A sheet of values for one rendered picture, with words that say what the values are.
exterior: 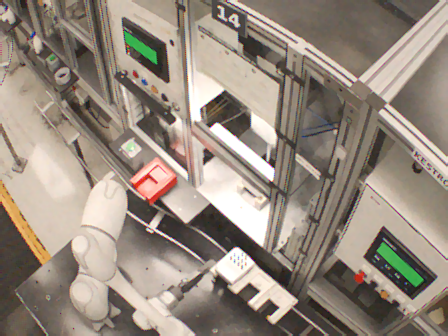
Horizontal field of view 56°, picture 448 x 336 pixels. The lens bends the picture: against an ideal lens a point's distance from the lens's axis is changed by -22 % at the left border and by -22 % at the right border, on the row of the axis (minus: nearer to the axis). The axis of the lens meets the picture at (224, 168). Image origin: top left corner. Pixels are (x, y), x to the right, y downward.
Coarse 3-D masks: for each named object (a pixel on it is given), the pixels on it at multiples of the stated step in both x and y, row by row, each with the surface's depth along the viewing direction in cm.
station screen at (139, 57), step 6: (126, 30) 163; (132, 36) 163; (138, 36) 159; (144, 42) 159; (126, 48) 173; (132, 48) 169; (150, 48) 158; (156, 48) 155; (132, 54) 173; (138, 54) 169; (156, 54) 158; (138, 60) 172; (144, 60) 168; (150, 60) 165; (156, 60) 161; (144, 66) 171; (150, 66) 168; (156, 66) 164; (156, 72) 167
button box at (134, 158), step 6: (126, 144) 218; (126, 150) 216; (138, 150) 217; (126, 156) 220; (132, 156) 215; (138, 156) 219; (126, 162) 227; (132, 162) 219; (138, 162) 222; (144, 162) 226; (132, 168) 225; (138, 168) 225
